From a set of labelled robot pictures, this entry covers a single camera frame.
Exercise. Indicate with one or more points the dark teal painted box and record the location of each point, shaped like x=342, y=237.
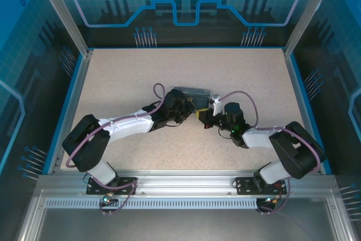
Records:
x=194, y=94

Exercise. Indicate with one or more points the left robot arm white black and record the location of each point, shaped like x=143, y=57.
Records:
x=127, y=123

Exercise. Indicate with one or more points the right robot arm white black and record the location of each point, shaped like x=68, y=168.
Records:
x=293, y=150

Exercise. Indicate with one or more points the blue table edge strip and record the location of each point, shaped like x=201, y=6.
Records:
x=307, y=111
x=66, y=111

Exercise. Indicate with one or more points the aluminium mounting rail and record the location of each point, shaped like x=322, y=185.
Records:
x=186, y=180

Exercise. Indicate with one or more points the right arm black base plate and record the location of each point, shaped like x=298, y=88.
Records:
x=244, y=186

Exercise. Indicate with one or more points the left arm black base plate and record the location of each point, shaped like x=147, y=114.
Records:
x=127, y=181

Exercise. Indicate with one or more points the aluminium frame post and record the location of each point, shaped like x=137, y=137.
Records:
x=304, y=15
x=67, y=15

